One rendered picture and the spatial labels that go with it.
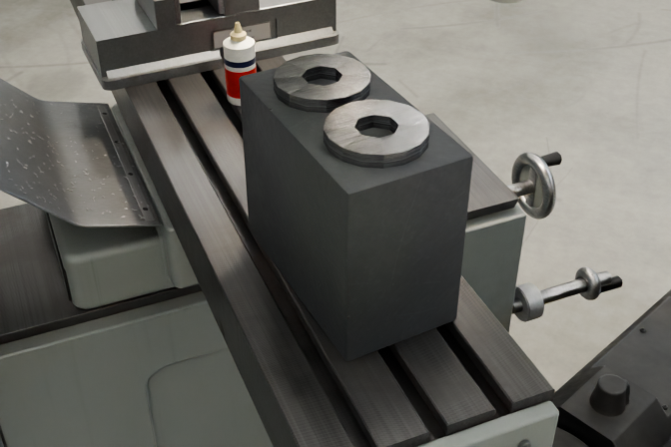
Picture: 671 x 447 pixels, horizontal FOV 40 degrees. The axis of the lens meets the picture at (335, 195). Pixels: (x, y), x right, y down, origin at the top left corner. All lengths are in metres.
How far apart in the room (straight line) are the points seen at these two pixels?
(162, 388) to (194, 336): 0.10
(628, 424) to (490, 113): 1.93
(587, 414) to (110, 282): 0.64
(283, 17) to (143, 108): 0.25
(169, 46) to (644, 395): 0.79
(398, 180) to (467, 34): 2.87
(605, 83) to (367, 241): 2.63
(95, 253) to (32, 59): 2.41
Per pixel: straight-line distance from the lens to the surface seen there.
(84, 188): 1.19
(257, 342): 0.86
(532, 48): 3.53
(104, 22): 1.31
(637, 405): 1.30
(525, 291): 1.53
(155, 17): 1.26
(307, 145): 0.78
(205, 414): 1.40
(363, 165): 0.75
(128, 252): 1.17
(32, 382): 1.27
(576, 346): 2.25
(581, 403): 1.29
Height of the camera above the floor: 1.54
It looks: 36 degrees down
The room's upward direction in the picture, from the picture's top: straight up
